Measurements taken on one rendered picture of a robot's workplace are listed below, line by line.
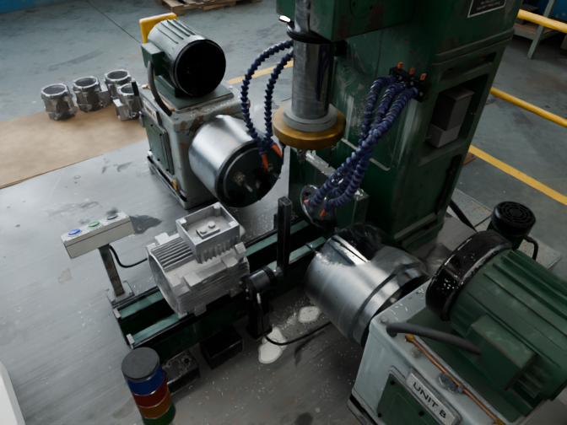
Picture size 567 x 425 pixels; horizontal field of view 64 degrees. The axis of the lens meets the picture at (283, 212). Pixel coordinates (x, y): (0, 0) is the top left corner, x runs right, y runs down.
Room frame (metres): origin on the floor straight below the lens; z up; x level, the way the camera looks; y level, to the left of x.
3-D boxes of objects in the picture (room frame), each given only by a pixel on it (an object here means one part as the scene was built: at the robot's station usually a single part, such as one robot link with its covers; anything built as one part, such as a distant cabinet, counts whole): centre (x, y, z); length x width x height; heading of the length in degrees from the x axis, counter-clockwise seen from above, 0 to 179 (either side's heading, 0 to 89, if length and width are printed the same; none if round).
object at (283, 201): (0.75, 0.00, 1.12); 0.04 x 0.03 x 0.26; 127
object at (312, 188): (0.99, -0.10, 1.02); 0.15 x 0.02 x 0.15; 37
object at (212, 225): (0.78, 0.18, 1.11); 0.12 x 0.11 x 0.07; 127
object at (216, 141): (1.22, 0.19, 1.04); 0.37 x 0.25 x 0.25; 37
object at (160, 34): (1.42, 0.39, 1.16); 0.33 x 0.26 x 0.42; 37
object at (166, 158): (1.41, 0.34, 0.99); 0.35 x 0.31 x 0.37; 37
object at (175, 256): (0.76, 0.21, 1.02); 0.20 x 0.19 x 0.19; 127
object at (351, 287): (0.67, -0.22, 1.04); 0.41 x 0.25 x 0.25; 37
